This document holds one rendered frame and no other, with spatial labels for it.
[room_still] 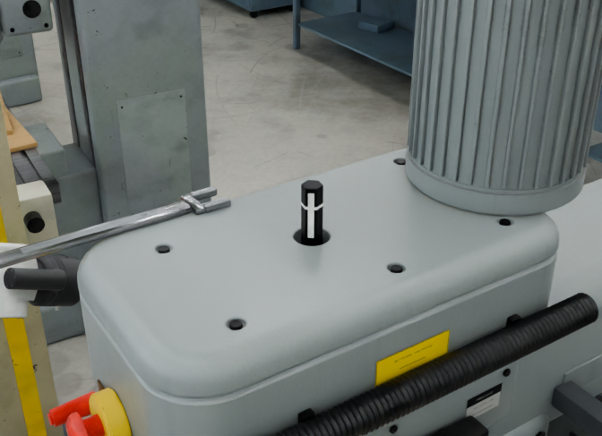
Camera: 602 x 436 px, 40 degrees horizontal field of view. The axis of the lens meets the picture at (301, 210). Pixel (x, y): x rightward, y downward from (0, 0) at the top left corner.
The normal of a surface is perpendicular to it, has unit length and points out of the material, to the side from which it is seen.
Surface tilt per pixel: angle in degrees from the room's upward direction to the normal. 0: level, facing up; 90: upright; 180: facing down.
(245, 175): 0
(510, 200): 90
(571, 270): 0
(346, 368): 90
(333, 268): 0
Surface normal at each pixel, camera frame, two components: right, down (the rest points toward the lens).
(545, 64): 0.14, 0.48
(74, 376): 0.00, -0.87
